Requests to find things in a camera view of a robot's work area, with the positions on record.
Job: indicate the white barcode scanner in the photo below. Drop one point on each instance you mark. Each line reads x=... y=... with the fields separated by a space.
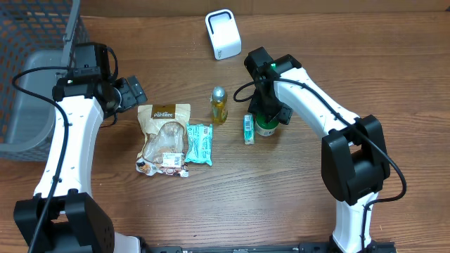
x=223 y=33

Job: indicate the clear bottle with silver cap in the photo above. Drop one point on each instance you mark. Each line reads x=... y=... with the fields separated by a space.
x=218 y=100

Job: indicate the teal tissue pack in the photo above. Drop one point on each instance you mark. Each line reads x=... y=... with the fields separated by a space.
x=199 y=143

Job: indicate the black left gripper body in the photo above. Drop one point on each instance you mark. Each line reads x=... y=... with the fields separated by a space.
x=127 y=98

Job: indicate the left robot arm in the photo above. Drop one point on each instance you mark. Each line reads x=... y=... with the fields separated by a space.
x=62 y=215

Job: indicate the brown snack packet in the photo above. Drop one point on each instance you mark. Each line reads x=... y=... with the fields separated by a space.
x=164 y=128

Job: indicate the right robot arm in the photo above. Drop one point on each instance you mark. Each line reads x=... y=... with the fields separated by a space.
x=353 y=167

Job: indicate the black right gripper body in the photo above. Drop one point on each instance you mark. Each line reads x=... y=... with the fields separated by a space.
x=271 y=107

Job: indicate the grey plastic mesh basket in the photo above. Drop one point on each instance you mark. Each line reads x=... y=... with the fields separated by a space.
x=39 y=35

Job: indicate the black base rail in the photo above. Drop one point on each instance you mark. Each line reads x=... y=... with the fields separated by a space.
x=239 y=249

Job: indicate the green lid jar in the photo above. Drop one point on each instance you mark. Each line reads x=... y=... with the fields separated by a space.
x=265 y=128

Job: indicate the small Kleenex tissue pack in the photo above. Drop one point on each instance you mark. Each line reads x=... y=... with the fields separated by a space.
x=248 y=130

